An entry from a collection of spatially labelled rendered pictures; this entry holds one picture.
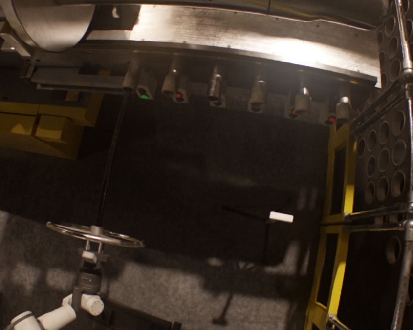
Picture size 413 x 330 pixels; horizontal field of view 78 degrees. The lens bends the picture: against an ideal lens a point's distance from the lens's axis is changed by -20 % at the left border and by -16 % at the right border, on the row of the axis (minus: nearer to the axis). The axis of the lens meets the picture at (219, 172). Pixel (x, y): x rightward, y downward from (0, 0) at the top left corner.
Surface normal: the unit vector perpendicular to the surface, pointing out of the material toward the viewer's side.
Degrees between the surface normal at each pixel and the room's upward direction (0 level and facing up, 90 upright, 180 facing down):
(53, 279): 0
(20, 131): 0
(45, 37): 90
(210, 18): 0
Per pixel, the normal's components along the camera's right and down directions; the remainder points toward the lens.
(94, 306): 0.85, 0.04
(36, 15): 0.99, 0.15
